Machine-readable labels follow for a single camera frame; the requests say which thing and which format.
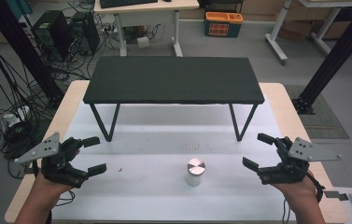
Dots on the person's right hand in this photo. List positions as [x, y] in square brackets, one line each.
[299, 191]

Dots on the slim black computer tower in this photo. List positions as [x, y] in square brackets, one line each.
[86, 32]

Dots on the white desk frame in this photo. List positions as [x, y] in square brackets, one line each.
[278, 34]

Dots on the small dark grey bracket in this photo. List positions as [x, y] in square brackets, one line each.
[335, 195]

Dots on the white power strip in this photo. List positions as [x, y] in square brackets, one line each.
[15, 117]

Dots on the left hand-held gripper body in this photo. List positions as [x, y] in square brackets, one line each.
[50, 147]

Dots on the silver metal cylinder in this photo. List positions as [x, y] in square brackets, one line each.
[194, 175]

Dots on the cardboard box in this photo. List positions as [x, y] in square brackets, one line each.
[335, 29]

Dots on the large black computer tower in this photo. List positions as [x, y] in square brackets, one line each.
[52, 32]

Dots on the person's left hand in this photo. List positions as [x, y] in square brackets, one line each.
[47, 189]

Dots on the black low table shelf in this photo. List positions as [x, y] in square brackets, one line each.
[173, 79]

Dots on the grey floor mat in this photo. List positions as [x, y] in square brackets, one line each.
[323, 118]

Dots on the white table mat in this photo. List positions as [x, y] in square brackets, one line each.
[152, 186]

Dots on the orange and green toolbox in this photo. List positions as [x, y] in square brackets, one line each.
[223, 26]

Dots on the white desk with beige top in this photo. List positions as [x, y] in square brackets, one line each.
[176, 4]

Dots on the black aluminium frame post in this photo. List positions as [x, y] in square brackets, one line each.
[335, 56]
[24, 49]

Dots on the small white box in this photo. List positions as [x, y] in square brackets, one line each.
[143, 42]

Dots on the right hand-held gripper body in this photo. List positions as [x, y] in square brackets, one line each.
[301, 151]

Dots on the black keyboard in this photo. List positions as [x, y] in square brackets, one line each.
[127, 3]

